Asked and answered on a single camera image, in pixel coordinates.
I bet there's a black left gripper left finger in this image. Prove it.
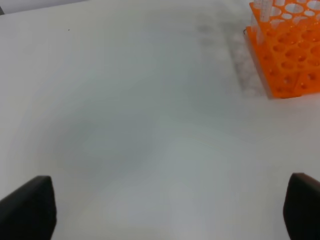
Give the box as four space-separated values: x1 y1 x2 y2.
0 175 57 240

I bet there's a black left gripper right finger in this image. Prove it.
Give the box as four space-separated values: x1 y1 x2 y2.
283 173 320 240

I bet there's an orange test tube rack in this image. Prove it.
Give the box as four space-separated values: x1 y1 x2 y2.
243 0 320 99

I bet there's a front-left rack test tube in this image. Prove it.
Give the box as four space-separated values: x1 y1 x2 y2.
250 0 273 45

